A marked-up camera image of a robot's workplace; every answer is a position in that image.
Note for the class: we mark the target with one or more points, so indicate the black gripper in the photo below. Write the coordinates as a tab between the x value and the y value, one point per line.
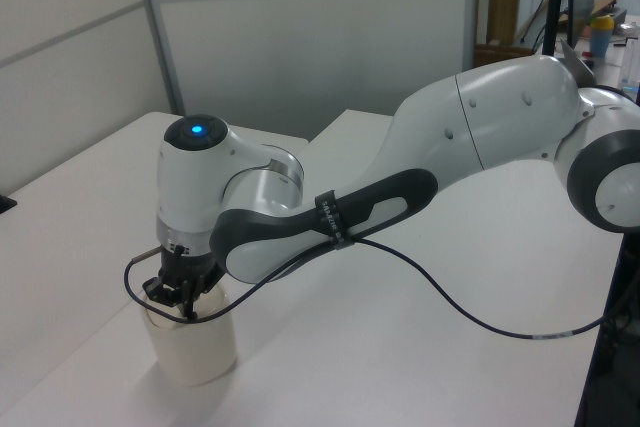
185	267

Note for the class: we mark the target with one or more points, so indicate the small cream trash can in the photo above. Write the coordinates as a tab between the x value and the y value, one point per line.
192	354

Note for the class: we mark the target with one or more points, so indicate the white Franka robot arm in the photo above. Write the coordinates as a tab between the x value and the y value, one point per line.
500	112

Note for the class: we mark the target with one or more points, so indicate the black stand pole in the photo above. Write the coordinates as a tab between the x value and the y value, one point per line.
554	12

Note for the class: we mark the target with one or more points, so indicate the yellow and blue cup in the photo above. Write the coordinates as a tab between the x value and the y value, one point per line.
602	37

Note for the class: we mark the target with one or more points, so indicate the clear plastic bottle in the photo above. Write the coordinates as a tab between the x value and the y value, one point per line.
631	62

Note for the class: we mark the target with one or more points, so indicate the grey partition post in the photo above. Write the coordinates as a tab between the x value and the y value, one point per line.
157	32
472	7

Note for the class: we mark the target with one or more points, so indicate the black camera stand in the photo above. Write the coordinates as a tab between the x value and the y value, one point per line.
607	347

